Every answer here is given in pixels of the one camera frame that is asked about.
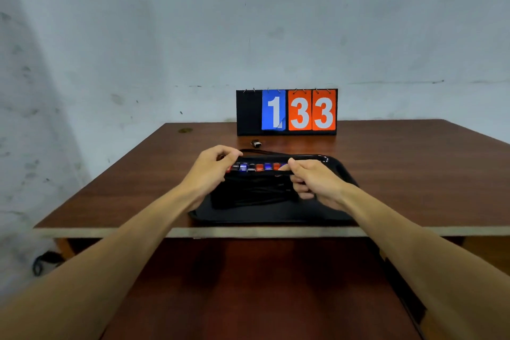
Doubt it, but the person's right hand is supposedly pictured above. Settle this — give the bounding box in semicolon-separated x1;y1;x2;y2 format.
278;158;352;212

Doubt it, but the person's left hand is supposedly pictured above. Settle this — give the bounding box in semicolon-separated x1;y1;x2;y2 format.
178;145;244;213

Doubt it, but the person's right forearm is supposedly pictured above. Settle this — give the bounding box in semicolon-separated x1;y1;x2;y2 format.
341;185;510;340

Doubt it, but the person's left forearm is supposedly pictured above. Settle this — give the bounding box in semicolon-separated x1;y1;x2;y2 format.
0;184;200;340

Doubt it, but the row of coloured small clips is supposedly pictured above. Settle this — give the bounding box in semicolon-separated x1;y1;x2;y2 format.
226;162;288;173

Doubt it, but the black flip scoreboard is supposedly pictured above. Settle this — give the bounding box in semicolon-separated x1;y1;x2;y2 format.
236;88;338;137

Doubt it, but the black plastic tray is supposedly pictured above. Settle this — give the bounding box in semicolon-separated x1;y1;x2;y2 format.
188;154;360;226

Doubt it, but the black strap loop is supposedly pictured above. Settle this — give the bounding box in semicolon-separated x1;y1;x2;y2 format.
32;251;65;277

